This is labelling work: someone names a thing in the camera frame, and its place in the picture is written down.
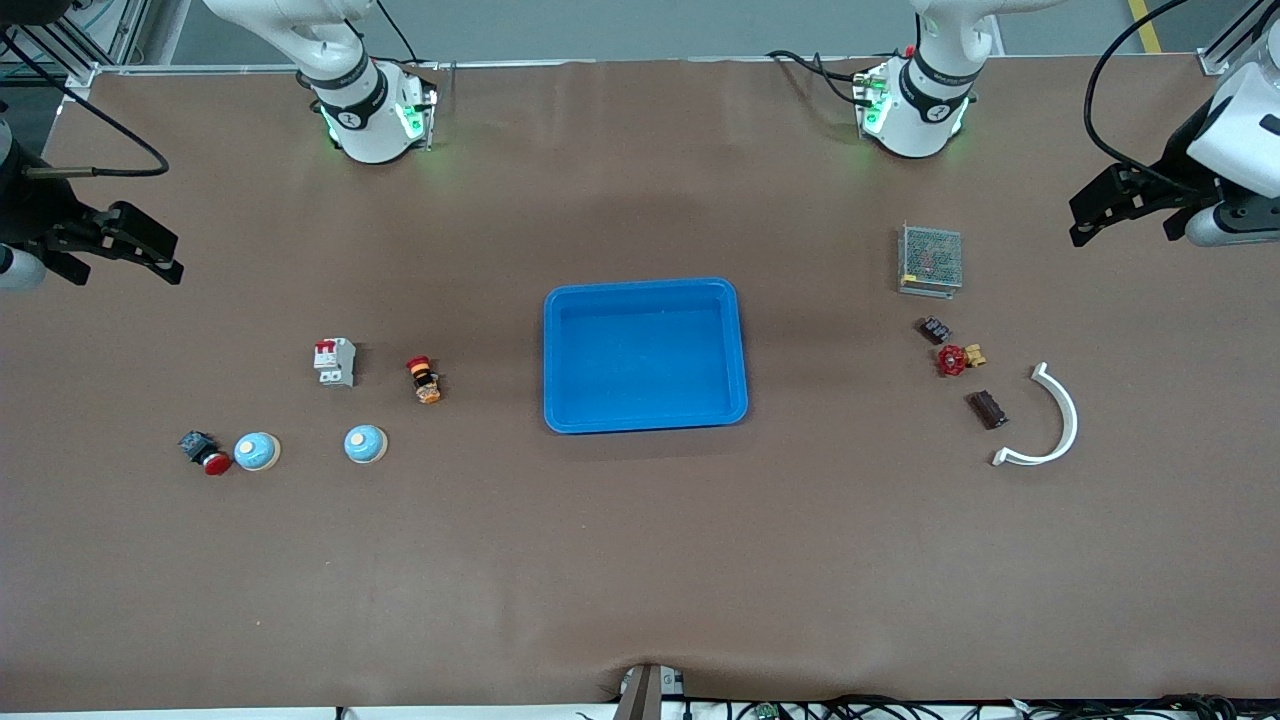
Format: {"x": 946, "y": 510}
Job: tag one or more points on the white circuit breaker red switch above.
{"x": 338, "y": 362}

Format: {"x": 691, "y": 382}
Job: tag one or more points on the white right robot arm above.
{"x": 360, "y": 110}

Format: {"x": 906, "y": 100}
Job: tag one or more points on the aluminium frame profile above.
{"x": 80, "y": 80}
{"x": 1212, "y": 62}

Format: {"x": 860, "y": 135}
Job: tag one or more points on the blue plastic tray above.
{"x": 645, "y": 360}

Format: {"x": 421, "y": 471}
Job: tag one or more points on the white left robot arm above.
{"x": 915, "y": 110}

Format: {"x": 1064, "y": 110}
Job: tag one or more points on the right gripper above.
{"x": 28, "y": 212}

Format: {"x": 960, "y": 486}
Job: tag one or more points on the brown table mat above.
{"x": 640, "y": 560}

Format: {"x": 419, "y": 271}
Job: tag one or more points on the white curved plastic clip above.
{"x": 1001, "y": 458}

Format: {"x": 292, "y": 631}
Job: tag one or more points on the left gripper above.
{"x": 1176, "y": 170}

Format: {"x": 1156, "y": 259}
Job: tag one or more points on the grey metal clamp bracket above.
{"x": 648, "y": 695}

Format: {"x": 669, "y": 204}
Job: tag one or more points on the red mushroom push button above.
{"x": 205, "y": 455}

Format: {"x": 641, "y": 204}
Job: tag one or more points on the small dark connector block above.
{"x": 934, "y": 330}

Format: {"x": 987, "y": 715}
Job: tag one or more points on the brass valve red handwheel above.
{"x": 952, "y": 360}

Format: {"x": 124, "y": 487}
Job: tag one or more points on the blue desk bell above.
{"x": 256, "y": 452}
{"x": 365, "y": 444}

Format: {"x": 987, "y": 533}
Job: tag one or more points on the metal mesh power supply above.
{"x": 930, "y": 258}

